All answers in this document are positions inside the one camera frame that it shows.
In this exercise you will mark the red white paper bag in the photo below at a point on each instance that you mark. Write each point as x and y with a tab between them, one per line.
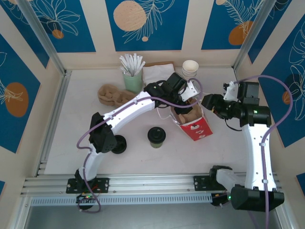
197	130

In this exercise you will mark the black plastic cup lid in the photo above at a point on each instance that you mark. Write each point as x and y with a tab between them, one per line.
120	152
156	134
121	143

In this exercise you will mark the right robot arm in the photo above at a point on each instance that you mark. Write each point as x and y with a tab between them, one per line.
258	152

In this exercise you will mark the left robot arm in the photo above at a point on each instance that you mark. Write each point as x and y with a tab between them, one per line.
128	109

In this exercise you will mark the white paper napkins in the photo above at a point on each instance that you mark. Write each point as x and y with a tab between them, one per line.
155	72

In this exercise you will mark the brown cardboard napkin box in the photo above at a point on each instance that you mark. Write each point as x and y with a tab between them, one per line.
162	63

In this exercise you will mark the mint green straw holder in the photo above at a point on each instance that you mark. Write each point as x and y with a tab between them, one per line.
133	83

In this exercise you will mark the white wrapped straw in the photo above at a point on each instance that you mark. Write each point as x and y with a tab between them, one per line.
131	63
128	64
138	65
141	68
124	65
135	62
122	70

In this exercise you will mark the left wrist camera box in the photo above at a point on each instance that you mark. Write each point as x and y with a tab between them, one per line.
189	91

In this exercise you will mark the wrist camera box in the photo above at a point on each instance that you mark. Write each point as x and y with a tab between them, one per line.
231	91
189	91

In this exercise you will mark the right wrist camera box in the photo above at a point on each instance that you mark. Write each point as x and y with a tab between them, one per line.
231	91

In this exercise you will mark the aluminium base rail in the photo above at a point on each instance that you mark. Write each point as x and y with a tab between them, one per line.
152	181

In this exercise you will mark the aluminium frame post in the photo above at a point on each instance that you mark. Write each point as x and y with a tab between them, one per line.
46	40
253	35

